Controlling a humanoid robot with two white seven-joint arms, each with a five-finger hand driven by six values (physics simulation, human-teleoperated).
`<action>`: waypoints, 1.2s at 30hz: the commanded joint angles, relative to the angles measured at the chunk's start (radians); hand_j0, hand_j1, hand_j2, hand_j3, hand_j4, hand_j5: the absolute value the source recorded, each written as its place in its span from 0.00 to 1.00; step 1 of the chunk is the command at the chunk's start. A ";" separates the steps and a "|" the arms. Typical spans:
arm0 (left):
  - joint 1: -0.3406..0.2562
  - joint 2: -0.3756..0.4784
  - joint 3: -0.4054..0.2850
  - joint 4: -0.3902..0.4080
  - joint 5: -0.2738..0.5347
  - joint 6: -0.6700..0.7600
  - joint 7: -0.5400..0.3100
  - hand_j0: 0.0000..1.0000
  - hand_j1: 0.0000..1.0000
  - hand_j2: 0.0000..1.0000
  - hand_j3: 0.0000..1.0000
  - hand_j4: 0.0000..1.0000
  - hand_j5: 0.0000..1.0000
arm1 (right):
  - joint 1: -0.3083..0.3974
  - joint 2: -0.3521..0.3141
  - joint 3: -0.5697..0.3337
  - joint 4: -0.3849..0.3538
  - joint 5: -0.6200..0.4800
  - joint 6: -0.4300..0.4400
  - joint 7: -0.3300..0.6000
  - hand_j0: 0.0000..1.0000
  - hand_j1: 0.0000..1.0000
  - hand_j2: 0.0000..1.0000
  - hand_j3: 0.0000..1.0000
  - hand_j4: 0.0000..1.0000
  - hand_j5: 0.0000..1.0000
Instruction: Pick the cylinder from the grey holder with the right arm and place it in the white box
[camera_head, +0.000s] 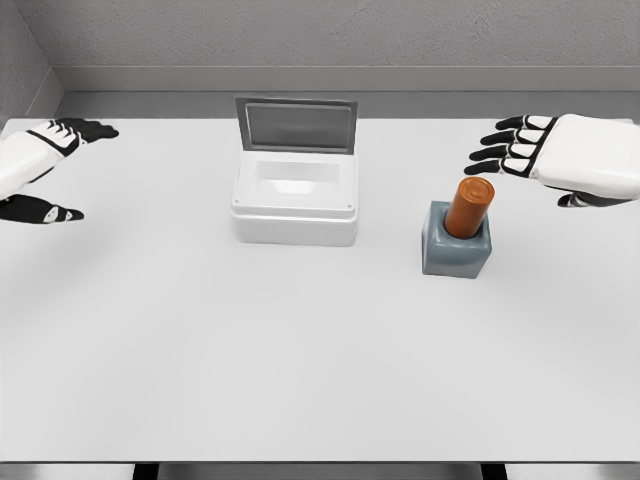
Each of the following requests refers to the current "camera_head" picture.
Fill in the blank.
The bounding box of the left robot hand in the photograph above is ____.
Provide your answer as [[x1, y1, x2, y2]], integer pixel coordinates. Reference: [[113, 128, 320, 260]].
[[0, 117, 120, 225]]

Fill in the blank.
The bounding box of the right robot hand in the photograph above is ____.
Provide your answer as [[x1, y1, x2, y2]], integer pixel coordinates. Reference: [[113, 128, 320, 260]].
[[463, 113, 640, 209]]

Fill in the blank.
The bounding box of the orange cylinder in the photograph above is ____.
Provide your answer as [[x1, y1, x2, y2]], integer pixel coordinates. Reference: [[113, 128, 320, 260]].
[[444, 176, 496, 240]]

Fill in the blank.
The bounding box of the grey square holder block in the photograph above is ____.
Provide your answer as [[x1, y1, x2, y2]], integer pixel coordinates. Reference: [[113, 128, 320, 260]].
[[421, 200, 494, 279]]

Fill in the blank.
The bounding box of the white box with open lid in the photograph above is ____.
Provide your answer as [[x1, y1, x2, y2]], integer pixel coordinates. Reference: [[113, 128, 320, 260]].
[[229, 96, 362, 248]]

